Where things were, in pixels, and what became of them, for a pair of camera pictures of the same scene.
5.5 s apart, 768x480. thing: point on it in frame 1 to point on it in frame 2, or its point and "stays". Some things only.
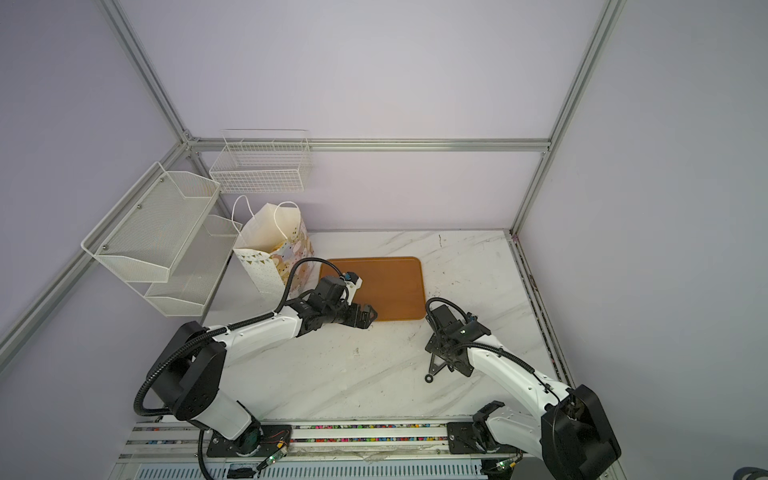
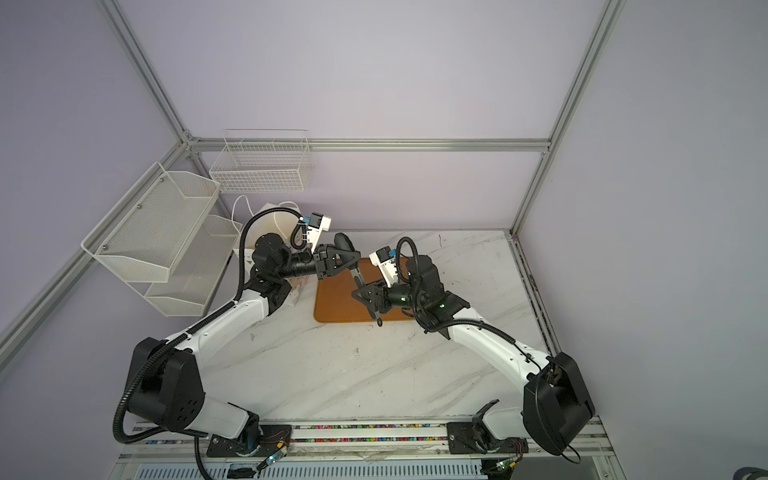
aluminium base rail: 342,451 stays
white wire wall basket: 262,161 stays
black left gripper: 365,321 to 326,262
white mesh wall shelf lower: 194,278 stays
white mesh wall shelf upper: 145,237 stays
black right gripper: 432,345 to 378,297
